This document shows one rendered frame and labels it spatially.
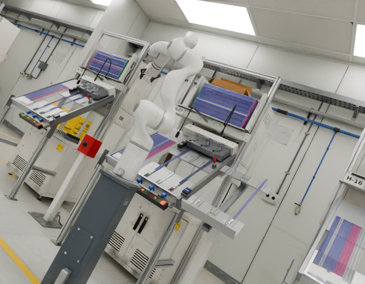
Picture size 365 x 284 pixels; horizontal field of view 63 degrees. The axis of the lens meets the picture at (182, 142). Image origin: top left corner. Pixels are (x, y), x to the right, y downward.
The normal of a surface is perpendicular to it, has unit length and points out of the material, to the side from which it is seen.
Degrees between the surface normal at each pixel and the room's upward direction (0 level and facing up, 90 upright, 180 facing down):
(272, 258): 90
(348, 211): 44
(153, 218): 90
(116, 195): 90
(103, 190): 90
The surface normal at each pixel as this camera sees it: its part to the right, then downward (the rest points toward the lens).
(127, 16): 0.77, 0.37
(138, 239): -0.42, -0.31
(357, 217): 0.04, -0.85
